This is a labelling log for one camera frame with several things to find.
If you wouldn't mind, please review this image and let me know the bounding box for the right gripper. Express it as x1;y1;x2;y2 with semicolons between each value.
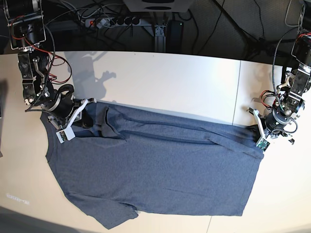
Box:
40;91;97;129

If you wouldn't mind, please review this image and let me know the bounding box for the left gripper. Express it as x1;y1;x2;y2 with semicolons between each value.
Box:
247;108;295;141

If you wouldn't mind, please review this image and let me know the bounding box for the blue grey T-shirt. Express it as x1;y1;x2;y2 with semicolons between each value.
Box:
40;102;263;229

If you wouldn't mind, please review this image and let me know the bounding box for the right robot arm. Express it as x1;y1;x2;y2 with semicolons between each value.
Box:
3;0;95;129

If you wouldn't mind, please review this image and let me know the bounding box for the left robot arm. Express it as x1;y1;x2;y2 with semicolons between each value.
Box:
248;0;311;149

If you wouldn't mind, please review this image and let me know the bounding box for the black tripod stand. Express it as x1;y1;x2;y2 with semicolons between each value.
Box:
206;0;289;60

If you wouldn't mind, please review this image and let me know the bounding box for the white power strip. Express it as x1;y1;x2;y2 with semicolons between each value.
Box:
85;17;152;29

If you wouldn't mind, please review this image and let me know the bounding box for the white table label sticker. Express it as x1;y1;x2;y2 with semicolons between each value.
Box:
5;193;30;205

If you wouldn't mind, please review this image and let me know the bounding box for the black power adapter box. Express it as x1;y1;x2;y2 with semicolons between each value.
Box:
166;20;184;53

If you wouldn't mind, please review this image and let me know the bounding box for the grey speaker box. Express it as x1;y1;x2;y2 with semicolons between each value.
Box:
123;0;194;13

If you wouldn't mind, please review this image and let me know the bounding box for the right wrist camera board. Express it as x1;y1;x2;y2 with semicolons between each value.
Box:
56;127;75;143

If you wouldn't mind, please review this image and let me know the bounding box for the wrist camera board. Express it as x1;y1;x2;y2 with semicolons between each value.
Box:
256;138;270;151
56;127;75;143

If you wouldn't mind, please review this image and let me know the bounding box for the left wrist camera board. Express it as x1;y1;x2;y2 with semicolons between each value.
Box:
256;138;270;151

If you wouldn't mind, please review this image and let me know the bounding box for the aluminium frame post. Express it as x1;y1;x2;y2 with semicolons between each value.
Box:
154;25;166;53

